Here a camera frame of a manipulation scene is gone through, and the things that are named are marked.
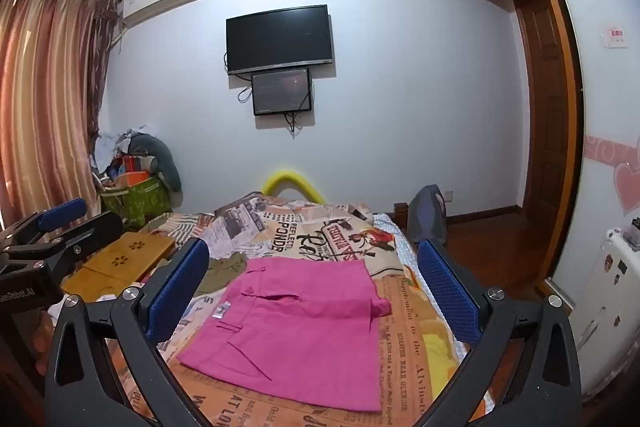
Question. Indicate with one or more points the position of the small black monitor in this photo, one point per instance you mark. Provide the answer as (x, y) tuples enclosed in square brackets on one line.
[(280, 92)]

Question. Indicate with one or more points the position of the wooden door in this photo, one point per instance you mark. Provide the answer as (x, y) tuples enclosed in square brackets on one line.
[(542, 107)]

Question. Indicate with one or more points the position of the green patterned bag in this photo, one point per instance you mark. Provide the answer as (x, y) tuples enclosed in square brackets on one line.
[(140, 204)]

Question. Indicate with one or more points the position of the pink towel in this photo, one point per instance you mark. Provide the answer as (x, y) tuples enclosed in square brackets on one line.
[(300, 332)]

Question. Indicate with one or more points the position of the printed blanket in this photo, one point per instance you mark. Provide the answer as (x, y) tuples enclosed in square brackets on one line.
[(400, 332)]

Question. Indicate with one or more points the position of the wooden bed frame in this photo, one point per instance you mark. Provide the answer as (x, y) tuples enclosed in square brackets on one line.
[(400, 212)]

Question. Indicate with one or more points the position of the black wall television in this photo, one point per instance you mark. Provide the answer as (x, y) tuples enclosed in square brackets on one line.
[(277, 39)]

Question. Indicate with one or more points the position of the olive green cloth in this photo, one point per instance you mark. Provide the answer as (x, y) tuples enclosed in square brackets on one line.
[(220, 274)]

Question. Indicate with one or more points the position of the white wardrobe door pink hearts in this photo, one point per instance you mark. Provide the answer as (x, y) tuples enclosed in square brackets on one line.
[(600, 117)]

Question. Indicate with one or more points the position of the grey plush toy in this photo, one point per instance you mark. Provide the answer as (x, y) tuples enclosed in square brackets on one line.
[(160, 152)]

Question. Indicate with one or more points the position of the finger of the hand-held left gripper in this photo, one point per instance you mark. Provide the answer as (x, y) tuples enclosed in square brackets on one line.
[(85, 237), (62, 210)]

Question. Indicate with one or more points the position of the white suitcase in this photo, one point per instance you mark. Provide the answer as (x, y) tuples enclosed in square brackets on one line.
[(605, 297)]

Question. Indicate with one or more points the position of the blue grey backpack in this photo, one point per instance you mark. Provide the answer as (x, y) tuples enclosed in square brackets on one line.
[(425, 217)]

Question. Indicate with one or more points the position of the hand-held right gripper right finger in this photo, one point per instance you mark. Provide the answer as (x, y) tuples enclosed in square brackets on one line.
[(450, 292)]

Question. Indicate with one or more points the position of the white switch red label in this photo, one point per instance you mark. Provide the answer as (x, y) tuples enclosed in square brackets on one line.
[(614, 38)]

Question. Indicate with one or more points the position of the striped pink curtain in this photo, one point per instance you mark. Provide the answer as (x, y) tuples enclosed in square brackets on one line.
[(45, 82)]

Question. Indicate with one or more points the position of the pile of clutter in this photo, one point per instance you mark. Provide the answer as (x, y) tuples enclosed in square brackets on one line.
[(132, 164)]

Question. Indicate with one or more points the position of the white wall outlet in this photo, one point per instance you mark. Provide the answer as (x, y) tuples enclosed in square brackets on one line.
[(446, 196)]

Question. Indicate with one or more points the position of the wooden lap desk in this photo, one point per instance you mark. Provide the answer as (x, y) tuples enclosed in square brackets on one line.
[(115, 262)]

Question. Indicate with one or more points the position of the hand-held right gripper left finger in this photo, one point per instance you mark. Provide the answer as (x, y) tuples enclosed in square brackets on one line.
[(177, 287)]

